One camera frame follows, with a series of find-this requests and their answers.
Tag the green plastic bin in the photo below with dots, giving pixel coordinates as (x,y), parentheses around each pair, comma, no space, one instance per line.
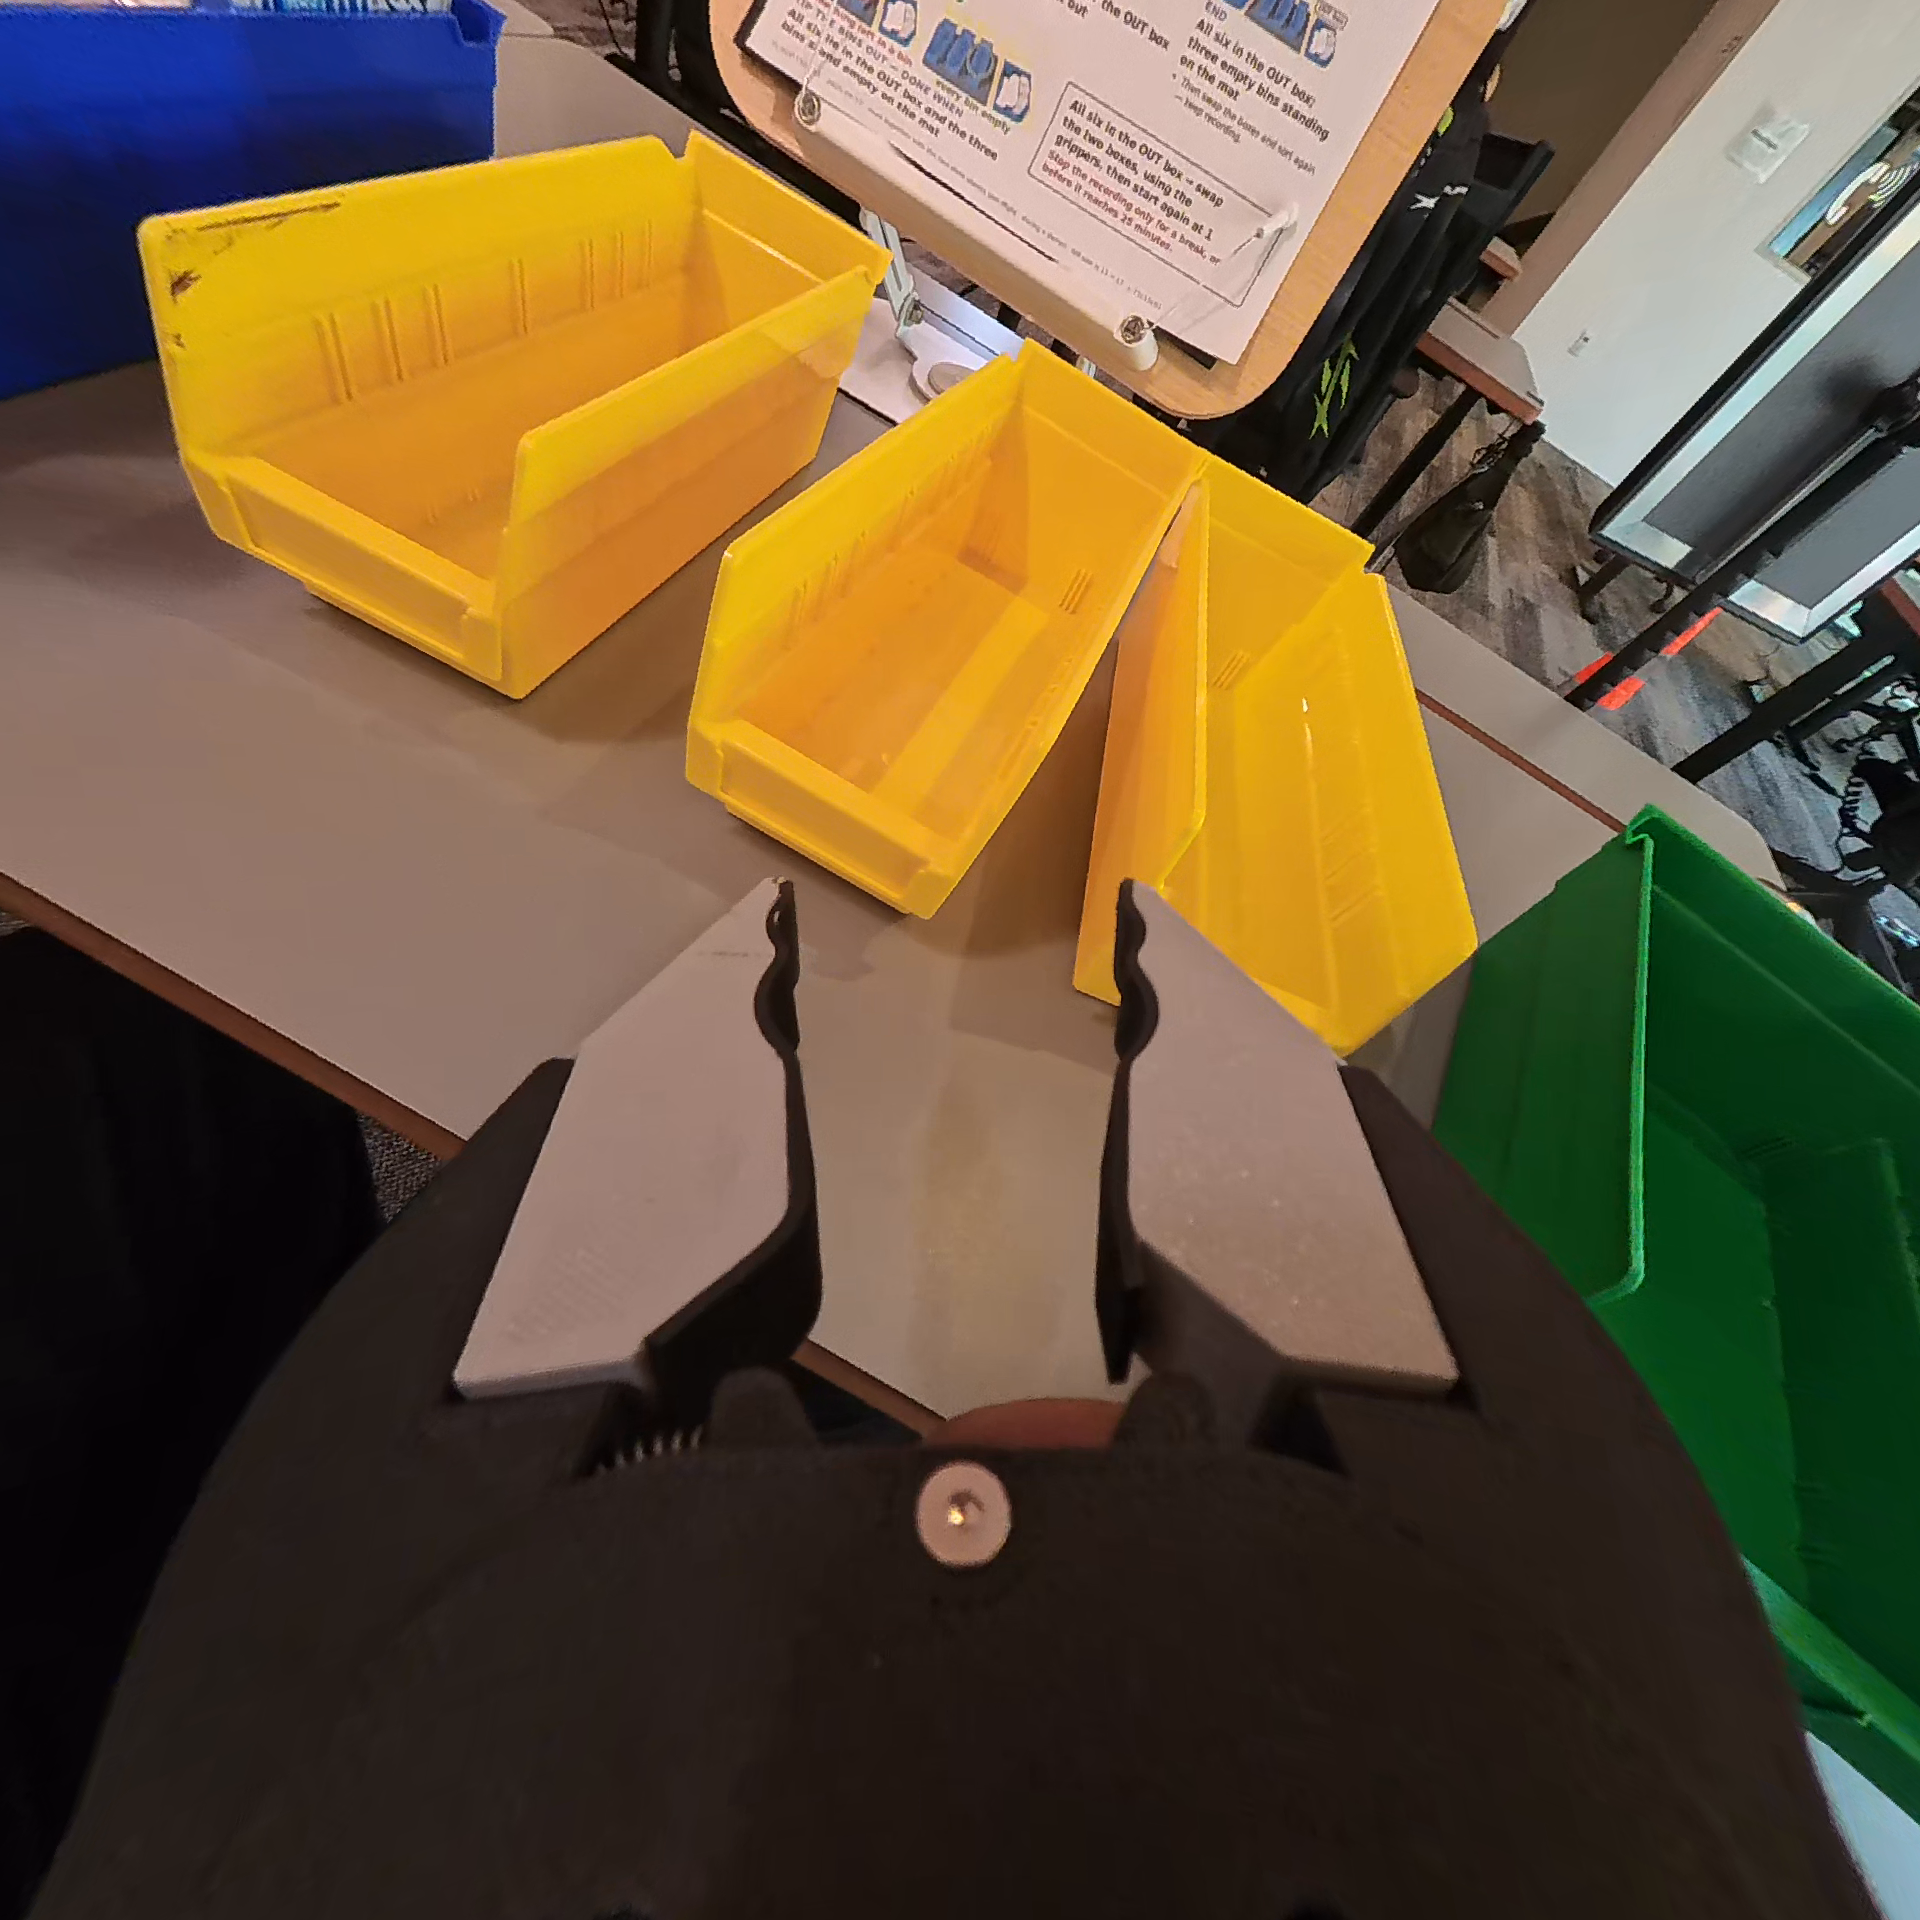
(1727,1199)

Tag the white wall plate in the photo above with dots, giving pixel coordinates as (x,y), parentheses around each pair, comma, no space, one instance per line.
(1770,143)

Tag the wooden background desk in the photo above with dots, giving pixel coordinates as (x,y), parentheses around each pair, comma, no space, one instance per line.
(1493,373)

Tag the white board stand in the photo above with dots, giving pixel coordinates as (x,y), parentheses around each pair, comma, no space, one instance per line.
(938,337)

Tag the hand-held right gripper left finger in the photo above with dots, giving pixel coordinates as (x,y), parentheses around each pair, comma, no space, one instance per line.
(630,1185)

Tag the blue plastic bin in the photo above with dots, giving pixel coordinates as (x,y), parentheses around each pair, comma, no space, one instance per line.
(228,179)

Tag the person's dark clothing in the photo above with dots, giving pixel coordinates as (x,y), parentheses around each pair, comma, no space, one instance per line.
(167,1350)

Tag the black backpack with green marks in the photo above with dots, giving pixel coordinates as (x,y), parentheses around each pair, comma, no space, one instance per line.
(1353,343)

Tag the large yellow plastic bin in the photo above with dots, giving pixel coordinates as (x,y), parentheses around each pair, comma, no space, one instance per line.
(450,450)

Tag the printed instruction sheet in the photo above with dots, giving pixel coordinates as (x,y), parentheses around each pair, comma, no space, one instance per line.
(1109,166)

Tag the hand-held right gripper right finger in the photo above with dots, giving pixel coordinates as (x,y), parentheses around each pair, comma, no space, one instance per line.
(1275,1199)

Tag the rolling whiteboard with black frame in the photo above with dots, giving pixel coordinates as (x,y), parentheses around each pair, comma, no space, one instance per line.
(1770,450)

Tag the wooden display board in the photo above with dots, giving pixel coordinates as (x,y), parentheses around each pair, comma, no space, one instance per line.
(1353,301)

